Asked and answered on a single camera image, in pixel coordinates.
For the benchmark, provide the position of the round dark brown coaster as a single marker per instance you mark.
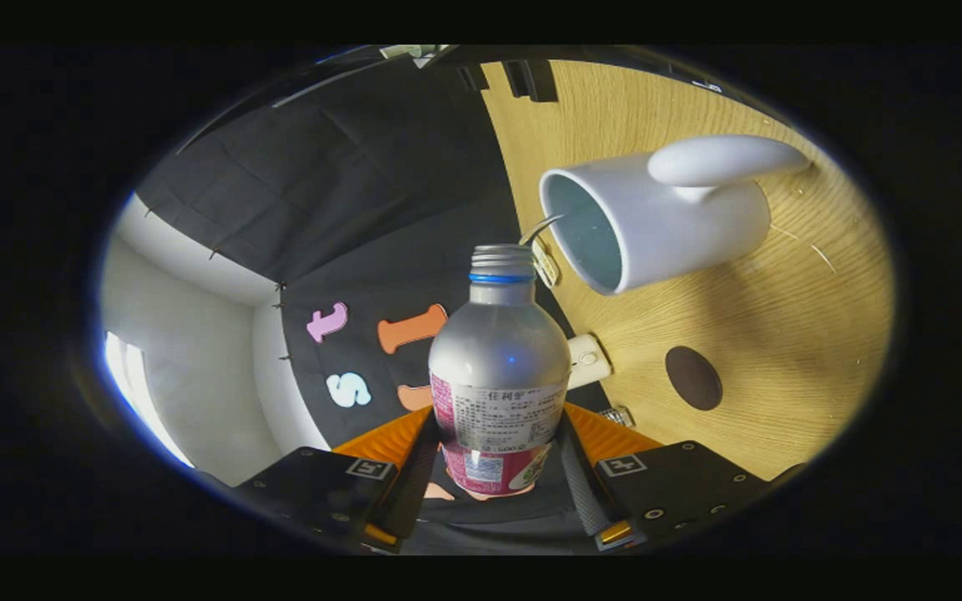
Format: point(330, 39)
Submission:
point(694, 378)

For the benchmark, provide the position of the white ceramic cup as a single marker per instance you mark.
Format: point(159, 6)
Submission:
point(681, 225)

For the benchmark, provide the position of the silver juice bottle red label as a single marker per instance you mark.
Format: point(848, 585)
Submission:
point(498, 359)

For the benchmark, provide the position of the white toaster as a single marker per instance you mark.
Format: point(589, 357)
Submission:
point(588, 361)

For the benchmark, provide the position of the black table clamp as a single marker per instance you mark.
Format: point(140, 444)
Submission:
point(473, 77)
point(529, 79)

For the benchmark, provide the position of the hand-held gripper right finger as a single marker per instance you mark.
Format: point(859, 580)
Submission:
point(583, 492)

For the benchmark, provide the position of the white compartment tray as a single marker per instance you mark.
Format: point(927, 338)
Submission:
point(545, 263)

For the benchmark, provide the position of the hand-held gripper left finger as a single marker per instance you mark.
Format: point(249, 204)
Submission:
point(414, 488)

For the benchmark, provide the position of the black backdrop cloth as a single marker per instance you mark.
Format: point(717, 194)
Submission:
point(347, 167)

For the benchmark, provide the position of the wooden table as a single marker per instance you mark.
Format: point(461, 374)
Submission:
point(782, 317)

